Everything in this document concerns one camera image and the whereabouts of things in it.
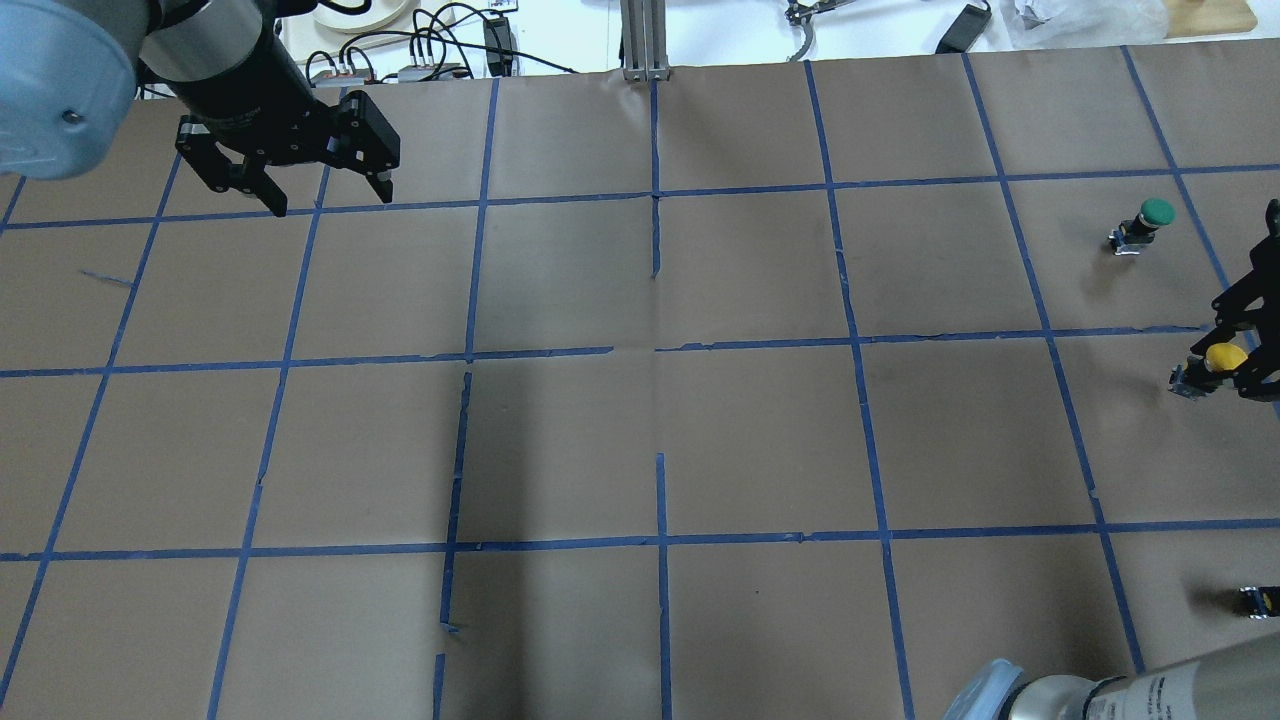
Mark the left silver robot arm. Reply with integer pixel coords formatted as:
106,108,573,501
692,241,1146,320
1,1,401,217

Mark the small black switch block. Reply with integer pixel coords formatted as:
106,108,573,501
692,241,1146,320
1236,585,1280,620

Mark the black power adapter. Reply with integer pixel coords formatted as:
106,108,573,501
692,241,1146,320
934,1,993,55

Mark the green push button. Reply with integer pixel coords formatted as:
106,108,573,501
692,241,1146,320
1106,197,1178,258

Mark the yellow push button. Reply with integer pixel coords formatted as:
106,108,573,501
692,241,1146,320
1167,342,1249,400

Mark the clear plastic bag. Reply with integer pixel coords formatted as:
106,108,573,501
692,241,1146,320
998,1,1171,50

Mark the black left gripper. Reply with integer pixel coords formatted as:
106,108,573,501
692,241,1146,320
170,40,401,217

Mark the aluminium frame post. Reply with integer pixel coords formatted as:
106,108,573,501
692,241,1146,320
620,0,671,83

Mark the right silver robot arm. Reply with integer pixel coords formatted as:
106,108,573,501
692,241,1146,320
945,218,1279,719

